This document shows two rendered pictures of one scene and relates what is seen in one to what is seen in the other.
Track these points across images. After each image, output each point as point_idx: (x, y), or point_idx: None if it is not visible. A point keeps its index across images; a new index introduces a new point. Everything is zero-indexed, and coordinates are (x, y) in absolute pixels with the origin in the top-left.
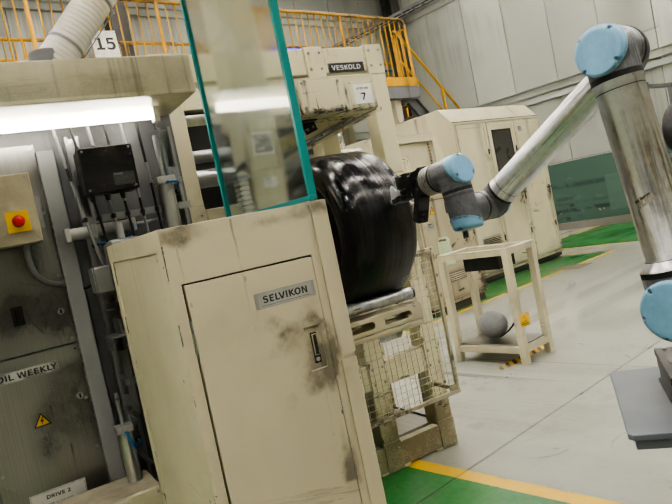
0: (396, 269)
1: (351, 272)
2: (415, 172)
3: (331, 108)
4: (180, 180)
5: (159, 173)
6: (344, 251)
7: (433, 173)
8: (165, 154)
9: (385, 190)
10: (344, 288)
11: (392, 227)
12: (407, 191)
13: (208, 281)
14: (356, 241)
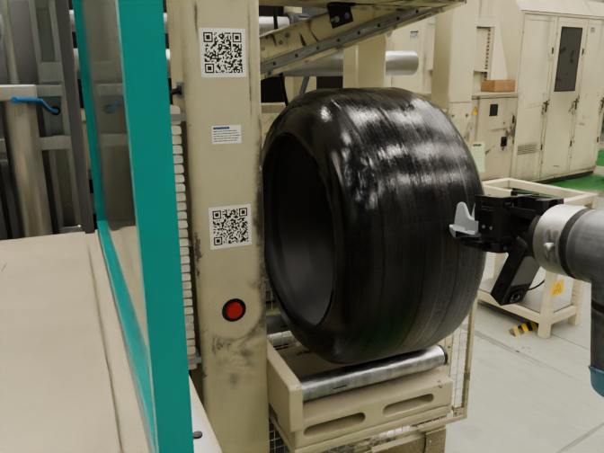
0: (427, 337)
1: (342, 335)
2: (528, 201)
3: None
4: (57, 93)
5: (29, 68)
6: (337, 297)
7: (588, 247)
8: (37, 34)
9: (446, 199)
10: (325, 348)
11: (440, 274)
12: (497, 238)
13: None
14: (363, 292)
